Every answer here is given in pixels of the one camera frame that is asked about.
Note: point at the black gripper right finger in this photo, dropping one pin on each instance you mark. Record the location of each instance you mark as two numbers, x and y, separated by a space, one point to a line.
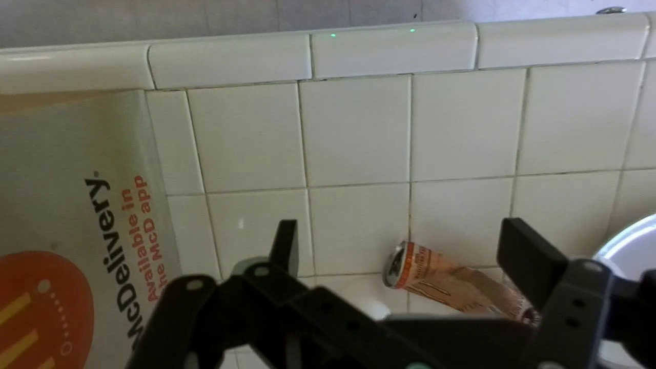
571 307

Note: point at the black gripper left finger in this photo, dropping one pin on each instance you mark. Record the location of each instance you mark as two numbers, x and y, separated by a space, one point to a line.
191 313

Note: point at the orange drink can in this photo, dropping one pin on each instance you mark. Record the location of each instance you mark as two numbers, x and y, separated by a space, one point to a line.
436 274

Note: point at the brown McDelivery paper bag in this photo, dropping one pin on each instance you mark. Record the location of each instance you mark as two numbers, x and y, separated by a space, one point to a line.
61 192

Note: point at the white round plate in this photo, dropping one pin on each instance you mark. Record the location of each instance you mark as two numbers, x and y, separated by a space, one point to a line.
635 253

